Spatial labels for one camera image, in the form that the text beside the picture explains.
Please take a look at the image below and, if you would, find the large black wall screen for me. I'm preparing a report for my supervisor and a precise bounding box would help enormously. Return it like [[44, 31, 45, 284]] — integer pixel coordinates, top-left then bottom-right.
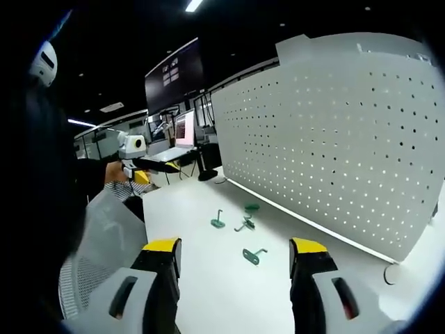
[[143, 36, 205, 115]]

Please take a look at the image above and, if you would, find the round desk cable grommet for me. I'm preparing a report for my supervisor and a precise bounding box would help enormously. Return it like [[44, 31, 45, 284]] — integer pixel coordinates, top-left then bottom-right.
[[383, 264, 401, 286]]

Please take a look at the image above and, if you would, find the person's left hand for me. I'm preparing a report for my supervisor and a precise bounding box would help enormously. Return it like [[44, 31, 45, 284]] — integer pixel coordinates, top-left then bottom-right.
[[104, 161, 129, 186]]

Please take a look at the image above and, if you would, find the silver laptop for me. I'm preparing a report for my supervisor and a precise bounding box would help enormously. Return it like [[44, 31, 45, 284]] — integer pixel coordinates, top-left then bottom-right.
[[152, 108, 197, 163]]

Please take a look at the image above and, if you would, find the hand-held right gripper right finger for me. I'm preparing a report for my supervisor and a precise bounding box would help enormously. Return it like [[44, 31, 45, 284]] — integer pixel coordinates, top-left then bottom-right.
[[288, 237, 394, 334]]

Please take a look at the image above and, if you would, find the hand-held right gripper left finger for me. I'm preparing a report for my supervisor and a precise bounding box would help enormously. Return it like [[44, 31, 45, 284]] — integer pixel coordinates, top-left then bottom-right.
[[65, 237, 184, 334]]

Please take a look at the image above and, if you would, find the black stand base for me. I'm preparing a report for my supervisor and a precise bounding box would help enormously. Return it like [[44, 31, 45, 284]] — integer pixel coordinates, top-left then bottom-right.
[[197, 148, 224, 182]]

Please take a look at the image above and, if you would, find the white perforated mounting plate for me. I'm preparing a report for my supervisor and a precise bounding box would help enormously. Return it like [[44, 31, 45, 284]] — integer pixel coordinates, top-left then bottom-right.
[[211, 32, 441, 264]]

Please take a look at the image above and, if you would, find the white worn device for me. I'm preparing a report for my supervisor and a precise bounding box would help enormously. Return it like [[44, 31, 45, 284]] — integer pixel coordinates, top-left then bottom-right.
[[29, 40, 58, 88]]

